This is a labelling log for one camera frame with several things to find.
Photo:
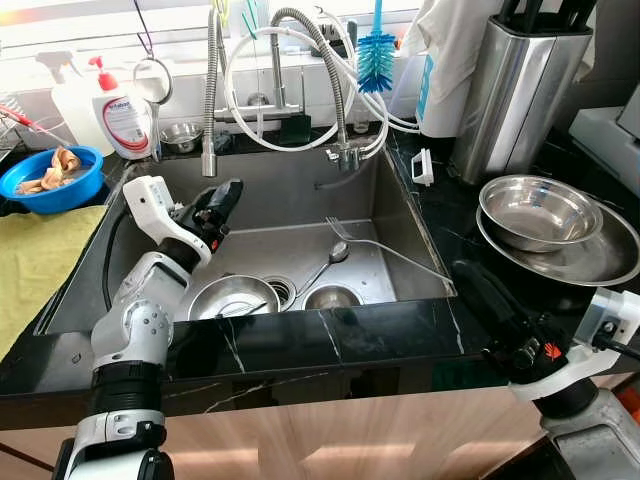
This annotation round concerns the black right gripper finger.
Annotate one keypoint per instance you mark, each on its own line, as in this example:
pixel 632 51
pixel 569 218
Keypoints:
pixel 486 310
pixel 502 300

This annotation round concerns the stainless steel sink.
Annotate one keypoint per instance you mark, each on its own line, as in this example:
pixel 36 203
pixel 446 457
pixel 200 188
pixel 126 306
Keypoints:
pixel 300 210

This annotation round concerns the white hanging towel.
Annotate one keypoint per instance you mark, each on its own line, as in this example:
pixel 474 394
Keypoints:
pixel 455 35

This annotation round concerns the small steel cup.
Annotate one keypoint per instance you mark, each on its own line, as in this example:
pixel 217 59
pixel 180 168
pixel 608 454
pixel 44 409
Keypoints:
pixel 333 298

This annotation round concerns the steel fork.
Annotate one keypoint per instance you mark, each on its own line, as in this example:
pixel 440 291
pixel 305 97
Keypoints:
pixel 352 237

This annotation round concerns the steel knife block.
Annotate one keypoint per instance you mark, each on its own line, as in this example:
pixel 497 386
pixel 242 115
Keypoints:
pixel 515 100

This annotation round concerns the tiny steel dish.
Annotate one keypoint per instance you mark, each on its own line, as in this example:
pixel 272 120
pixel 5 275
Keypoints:
pixel 182 137

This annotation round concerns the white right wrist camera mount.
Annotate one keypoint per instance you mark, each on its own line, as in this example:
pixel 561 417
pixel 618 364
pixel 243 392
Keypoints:
pixel 610 315

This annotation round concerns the white appliance with lid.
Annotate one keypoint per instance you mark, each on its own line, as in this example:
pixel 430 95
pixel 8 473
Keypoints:
pixel 610 140

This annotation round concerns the steel spoon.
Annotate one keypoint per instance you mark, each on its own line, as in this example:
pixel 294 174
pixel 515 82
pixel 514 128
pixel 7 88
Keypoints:
pixel 338 251

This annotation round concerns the small steel bowl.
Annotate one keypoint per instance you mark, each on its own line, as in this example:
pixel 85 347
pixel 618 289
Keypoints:
pixel 230 297

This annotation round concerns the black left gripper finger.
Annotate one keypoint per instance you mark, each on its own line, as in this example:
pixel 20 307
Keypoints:
pixel 222 195
pixel 225 217

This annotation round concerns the round hanging metal strainer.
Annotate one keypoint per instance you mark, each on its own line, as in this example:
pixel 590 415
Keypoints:
pixel 169 85

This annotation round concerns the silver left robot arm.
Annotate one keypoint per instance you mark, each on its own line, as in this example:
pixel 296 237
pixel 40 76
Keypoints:
pixel 130 330

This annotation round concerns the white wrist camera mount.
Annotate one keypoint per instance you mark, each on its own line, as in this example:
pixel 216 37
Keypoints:
pixel 610 315
pixel 150 205

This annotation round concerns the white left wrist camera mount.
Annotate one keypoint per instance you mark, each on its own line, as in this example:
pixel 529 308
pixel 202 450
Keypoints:
pixel 150 205

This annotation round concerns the blue bottle brush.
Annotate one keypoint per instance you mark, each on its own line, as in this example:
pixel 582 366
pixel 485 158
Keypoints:
pixel 377 58

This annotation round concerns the small white plastic clip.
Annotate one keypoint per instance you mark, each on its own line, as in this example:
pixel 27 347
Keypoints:
pixel 423 168

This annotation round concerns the wooden cabinet front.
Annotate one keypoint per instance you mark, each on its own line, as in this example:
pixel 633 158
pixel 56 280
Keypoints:
pixel 350 445

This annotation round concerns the yellow green cloth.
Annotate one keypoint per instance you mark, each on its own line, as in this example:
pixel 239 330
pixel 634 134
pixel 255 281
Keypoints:
pixel 40 270

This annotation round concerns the white soap bottle red pump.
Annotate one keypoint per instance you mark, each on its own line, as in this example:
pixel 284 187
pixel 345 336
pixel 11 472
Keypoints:
pixel 125 125

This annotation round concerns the white jug blue label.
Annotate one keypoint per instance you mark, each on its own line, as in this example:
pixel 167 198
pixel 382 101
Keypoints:
pixel 443 115

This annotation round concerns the blue plastic bowl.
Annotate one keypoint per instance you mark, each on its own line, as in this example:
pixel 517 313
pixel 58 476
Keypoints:
pixel 60 198

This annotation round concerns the orange object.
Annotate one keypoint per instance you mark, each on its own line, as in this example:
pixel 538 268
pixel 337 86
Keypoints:
pixel 630 402

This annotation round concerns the large steel plate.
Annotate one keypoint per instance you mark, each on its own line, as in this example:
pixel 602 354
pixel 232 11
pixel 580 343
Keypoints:
pixel 600 260

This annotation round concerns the wide steel bowl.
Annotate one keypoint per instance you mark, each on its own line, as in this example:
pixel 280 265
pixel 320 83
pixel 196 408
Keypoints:
pixel 540 215

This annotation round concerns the steel sink drain strainer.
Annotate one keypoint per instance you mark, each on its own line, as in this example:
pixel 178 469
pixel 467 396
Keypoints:
pixel 283 293

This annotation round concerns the white spray bottle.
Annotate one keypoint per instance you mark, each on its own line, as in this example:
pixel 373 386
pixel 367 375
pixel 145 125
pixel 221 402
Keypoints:
pixel 75 110

